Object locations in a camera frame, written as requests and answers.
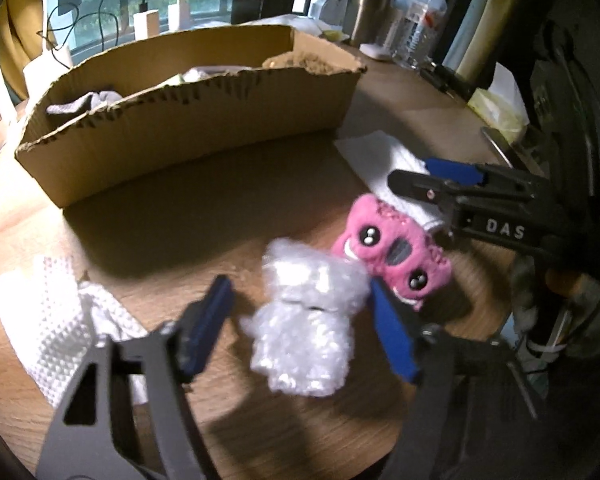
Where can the stainless steel tumbler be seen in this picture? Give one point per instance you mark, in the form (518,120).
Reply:
(362,20)

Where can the open cardboard box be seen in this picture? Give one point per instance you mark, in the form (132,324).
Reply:
(230,101)

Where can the white earbuds case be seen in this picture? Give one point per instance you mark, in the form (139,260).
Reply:
(376,52)

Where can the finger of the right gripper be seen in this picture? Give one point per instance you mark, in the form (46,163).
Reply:
(476,174)
(423,188)

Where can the brown curtain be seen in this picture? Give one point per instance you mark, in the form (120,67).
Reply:
(20,43)

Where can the white paper towel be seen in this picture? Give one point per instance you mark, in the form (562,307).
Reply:
(51,318)
(373,157)

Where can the cartoon tissue pack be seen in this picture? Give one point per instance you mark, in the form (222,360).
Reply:
(175,80)

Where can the white bubble wrap ball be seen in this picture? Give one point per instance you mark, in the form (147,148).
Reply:
(302,338)

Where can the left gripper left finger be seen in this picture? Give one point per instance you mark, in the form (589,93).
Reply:
(170,357)

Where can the clear water bottle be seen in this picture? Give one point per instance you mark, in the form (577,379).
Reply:
(418,31)

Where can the grey dotted sock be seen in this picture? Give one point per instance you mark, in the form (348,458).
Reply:
(89,101)

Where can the yellow wet wipes pack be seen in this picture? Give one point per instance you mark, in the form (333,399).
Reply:
(501,105)

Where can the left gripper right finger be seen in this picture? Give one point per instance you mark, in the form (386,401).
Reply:
(421,355)

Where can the brown plush bear toy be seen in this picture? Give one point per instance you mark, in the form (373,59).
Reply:
(309,61)

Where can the white charger with black cable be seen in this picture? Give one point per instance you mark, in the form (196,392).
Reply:
(146,23)

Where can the pink plush monster toy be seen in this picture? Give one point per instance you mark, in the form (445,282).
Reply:
(395,247)

